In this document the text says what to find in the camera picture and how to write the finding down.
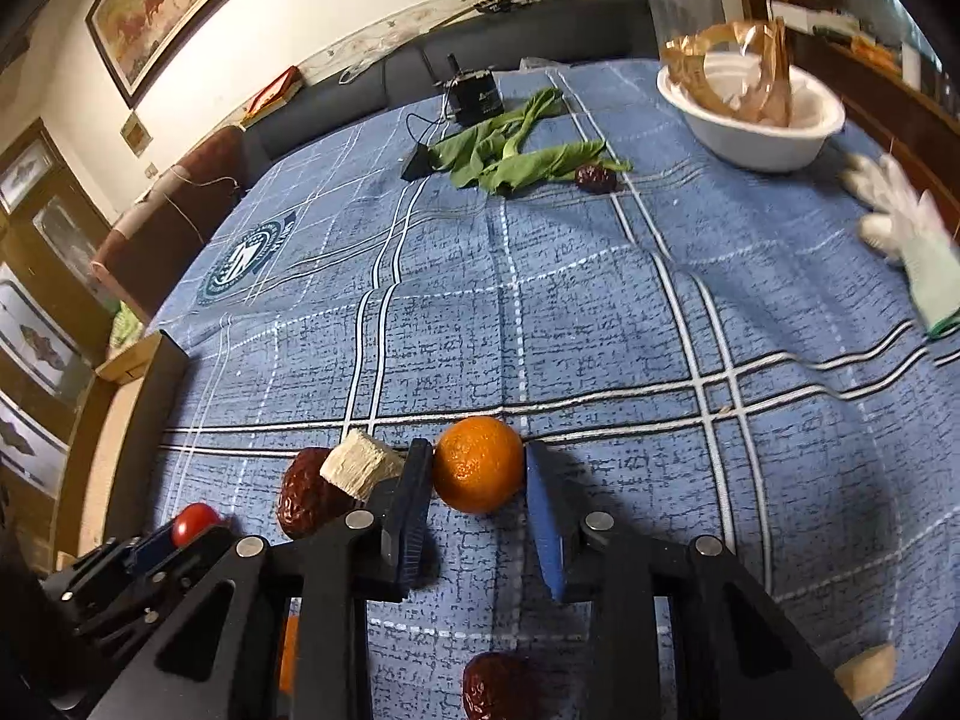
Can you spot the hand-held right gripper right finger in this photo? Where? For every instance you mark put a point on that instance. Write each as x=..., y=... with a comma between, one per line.
x=544, y=532

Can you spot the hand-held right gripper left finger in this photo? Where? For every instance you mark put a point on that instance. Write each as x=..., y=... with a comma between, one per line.
x=409, y=532

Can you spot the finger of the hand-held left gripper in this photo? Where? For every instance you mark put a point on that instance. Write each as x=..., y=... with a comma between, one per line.
x=199, y=549
x=150, y=549

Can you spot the red cherry tomato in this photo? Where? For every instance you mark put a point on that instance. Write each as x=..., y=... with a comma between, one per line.
x=193, y=523

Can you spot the orange mandarin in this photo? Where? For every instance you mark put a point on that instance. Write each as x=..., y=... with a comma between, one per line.
x=478, y=465

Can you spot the dark red date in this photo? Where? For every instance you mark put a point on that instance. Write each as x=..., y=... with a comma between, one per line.
x=499, y=686
x=595, y=177
x=304, y=495

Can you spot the cardboard box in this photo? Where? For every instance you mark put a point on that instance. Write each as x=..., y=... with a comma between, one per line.
x=112, y=435

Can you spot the blue plaid tablecloth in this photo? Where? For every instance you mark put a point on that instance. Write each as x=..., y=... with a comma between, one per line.
x=570, y=315

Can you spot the wooden glass cabinet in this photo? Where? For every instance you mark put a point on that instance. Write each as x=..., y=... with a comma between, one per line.
x=37, y=277

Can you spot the brown armchair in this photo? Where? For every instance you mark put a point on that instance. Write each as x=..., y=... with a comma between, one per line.
x=157, y=225

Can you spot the green leafy vegetable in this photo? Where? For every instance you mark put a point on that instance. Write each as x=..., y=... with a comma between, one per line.
x=547, y=165

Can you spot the black power adapter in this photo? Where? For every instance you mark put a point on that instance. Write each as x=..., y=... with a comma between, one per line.
x=417, y=163

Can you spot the green cloth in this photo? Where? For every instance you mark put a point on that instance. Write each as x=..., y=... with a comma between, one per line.
x=487, y=139

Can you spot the black electronic device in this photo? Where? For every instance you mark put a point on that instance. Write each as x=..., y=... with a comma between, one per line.
x=474, y=97

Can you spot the white bowl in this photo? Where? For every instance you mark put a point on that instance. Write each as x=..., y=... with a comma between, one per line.
x=757, y=142

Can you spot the black sofa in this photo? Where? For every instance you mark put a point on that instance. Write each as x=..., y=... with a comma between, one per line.
x=360, y=90

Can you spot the red flat box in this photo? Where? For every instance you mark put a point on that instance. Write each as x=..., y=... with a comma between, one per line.
x=271, y=96

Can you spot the white work glove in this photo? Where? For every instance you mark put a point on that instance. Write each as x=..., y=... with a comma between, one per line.
x=911, y=240

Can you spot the brown plastic wrapper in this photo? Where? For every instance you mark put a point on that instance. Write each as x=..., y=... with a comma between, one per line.
x=712, y=71

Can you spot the clear plastic container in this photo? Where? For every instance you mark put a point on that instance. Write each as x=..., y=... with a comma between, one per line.
x=682, y=7

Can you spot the wooden sideboard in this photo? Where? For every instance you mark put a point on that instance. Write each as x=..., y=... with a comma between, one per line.
x=885, y=97

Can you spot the yellow wall plaque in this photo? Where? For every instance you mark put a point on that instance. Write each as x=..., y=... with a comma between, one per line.
x=136, y=132

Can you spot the framed wall painting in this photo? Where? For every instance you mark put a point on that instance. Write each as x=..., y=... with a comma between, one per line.
x=172, y=7

